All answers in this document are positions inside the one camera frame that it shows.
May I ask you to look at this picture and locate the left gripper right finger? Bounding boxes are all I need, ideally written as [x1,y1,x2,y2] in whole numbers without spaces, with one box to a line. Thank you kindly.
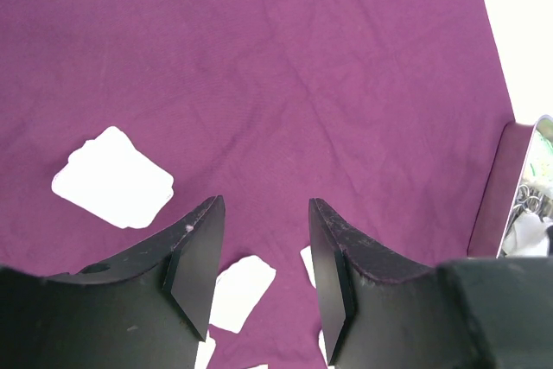
[308,199,552,368]

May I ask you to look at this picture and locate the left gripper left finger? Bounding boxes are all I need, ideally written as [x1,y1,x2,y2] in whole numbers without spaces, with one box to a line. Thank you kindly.
[1,196,225,368]

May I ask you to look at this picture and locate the white gauze pad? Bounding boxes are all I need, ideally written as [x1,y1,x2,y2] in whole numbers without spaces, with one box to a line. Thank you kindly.
[300,245,316,288]
[51,126,174,229]
[209,255,277,334]
[318,330,328,366]
[194,332,216,369]
[502,213,552,257]

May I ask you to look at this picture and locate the steel hemostat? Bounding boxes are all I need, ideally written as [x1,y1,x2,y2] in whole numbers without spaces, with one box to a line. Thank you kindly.
[515,184,552,218]

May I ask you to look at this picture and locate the packaged gauze bag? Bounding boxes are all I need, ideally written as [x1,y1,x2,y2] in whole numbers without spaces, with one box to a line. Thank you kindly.
[523,130,552,194]

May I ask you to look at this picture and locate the stainless steel tray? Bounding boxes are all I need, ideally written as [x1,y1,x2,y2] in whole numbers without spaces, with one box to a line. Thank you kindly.
[467,115,552,258]

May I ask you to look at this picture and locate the purple cloth drape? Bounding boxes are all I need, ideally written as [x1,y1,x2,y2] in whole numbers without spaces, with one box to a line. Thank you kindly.
[1,0,513,368]

